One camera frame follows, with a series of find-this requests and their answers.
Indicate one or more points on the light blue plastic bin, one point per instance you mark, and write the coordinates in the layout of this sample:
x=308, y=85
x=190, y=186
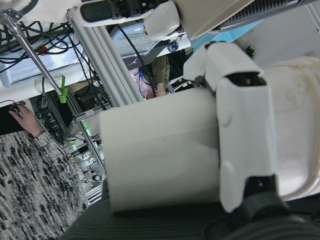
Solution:
x=232, y=35

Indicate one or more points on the white plastic pitcher cup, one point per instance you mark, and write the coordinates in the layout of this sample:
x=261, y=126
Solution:
x=162, y=150

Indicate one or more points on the person in olive jacket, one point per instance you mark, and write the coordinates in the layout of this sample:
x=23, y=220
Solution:
x=160, y=72

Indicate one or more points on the green plastic clip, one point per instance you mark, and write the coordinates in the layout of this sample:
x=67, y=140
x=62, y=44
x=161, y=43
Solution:
x=63, y=95

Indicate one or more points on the black laptop with logo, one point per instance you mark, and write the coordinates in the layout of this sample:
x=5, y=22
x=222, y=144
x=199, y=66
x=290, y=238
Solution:
x=140, y=62

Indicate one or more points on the aluminium profile post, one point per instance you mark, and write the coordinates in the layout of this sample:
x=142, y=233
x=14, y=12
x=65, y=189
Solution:
x=100, y=50

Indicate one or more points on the metal claw grabber tool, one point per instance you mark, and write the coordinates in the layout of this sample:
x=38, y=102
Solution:
x=32, y=53

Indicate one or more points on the green potted plant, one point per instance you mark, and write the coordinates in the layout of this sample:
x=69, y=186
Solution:
x=250, y=52

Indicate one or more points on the person right hand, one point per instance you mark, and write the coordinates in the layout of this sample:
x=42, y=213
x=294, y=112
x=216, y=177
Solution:
x=27, y=120

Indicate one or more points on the person in patterned sweater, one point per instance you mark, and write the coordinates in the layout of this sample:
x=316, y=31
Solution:
x=30, y=187

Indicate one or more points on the teach pendant with red button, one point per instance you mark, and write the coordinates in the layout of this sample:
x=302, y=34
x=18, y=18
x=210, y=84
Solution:
x=50, y=62

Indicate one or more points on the blue computer mouse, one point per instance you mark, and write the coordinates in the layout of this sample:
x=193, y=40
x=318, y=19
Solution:
x=173, y=46

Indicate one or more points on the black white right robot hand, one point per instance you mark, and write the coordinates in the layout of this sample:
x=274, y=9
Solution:
x=245, y=137

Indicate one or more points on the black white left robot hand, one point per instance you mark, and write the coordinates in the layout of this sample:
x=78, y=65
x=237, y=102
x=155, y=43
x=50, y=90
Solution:
x=162, y=20

